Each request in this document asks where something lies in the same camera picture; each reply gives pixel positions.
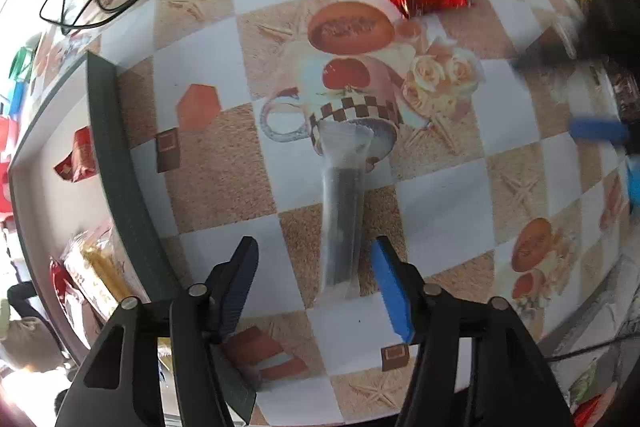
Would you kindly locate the green plastic item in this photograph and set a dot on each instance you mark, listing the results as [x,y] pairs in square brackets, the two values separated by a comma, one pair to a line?
[21,63]

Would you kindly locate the green snack bag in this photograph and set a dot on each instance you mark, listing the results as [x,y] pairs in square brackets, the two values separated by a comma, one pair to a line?
[585,387]

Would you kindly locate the red plastic item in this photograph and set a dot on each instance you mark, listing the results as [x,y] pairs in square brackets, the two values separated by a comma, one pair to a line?
[6,137]

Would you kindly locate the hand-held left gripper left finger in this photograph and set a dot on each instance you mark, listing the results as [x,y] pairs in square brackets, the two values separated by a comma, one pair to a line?
[240,289]

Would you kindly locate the large red snack packet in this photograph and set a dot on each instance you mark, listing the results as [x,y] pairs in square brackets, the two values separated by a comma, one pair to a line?
[60,287]

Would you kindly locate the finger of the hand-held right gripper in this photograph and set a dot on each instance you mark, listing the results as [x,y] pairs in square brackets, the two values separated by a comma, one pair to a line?
[600,129]
[545,54]

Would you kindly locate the dark stick snack packet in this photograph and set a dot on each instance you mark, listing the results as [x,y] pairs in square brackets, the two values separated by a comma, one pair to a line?
[342,207]

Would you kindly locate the beige cloth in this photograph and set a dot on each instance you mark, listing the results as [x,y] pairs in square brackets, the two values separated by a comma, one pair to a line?
[30,342]

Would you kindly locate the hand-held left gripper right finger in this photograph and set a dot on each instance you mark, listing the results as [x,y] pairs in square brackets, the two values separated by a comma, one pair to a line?
[395,292]

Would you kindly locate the dark green box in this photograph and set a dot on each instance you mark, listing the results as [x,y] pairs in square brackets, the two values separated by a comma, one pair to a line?
[112,147]

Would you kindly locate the blue plastic item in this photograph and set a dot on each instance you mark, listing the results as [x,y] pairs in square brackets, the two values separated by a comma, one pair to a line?
[18,93]

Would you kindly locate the yellow snack packet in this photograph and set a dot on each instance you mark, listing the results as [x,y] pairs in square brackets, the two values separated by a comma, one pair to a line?
[95,267]

